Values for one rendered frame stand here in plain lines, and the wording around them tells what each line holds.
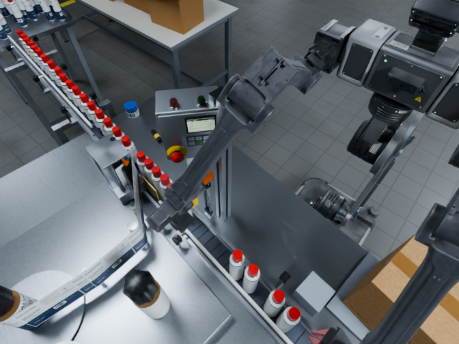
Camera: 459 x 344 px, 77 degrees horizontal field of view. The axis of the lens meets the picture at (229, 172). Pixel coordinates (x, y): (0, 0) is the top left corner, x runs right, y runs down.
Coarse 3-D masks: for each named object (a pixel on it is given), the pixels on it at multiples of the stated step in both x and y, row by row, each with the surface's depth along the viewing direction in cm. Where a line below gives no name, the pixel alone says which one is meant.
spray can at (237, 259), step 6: (234, 252) 92; (240, 252) 92; (234, 258) 91; (240, 258) 91; (234, 264) 94; (240, 264) 94; (234, 270) 97; (240, 270) 98; (234, 276) 103; (240, 276) 105
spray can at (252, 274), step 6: (252, 264) 90; (246, 270) 93; (252, 270) 89; (258, 270) 89; (246, 276) 92; (252, 276) 90; (258, 276) 92; (246, 282) 95; (252, 282) 92; (246, 288) 100; (252, 288) 98
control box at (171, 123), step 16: (160, 96) 77; (176, 96) 77; (192, 96) 77; (208, 96) 77; (160, 112) 73; (176, 112) 73; (192, 112) 74; (208, 112) 74; (160, 128) 77; (176, 128) 77; (176, 144) 82
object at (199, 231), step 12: (192, 228) 119; (204, 228) 119; (192, 240) 116; (204, 240) 116; (216, 240) 116; (216, 252) 113; (228, 252) 113; (228, 264) 110; (264, 288) 105; (264, 300) 103; (300, 324) 98; (288, 336) 96; (300, 336) 97; (312, 336) 96
